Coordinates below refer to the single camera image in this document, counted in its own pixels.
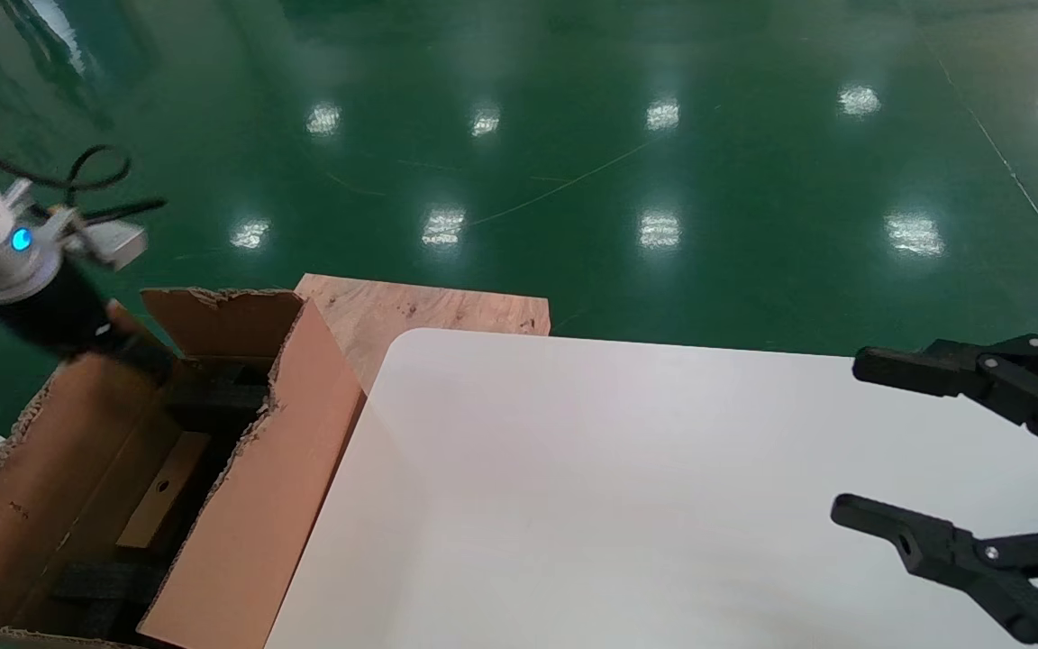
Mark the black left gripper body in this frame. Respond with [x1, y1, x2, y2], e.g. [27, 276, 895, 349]
[0, 264, 137, 359]

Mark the plywood board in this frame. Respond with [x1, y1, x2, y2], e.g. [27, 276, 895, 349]
[294, 273, 551, 390]

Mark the black corrugated cable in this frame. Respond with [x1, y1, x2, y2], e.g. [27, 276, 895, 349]
[77, 198, 168, 226]

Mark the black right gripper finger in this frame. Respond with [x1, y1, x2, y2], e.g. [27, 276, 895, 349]
[830, 493, 1038, 649]
[852, 334, 1038, 459]

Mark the large open cardboard box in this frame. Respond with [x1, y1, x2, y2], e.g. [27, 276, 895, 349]
[0, 287, 367, 649]

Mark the black foam block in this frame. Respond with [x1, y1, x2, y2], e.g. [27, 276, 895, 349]
[166, 361, 269, 434]

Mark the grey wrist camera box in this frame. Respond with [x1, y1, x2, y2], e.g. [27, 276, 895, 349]
[50, 206, 149, 273]

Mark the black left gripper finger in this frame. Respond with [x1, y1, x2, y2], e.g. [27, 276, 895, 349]
[112, 339, 180, 385]

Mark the small cardboard box with hole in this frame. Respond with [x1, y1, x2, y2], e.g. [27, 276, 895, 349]
[116, 431, 214, 551]

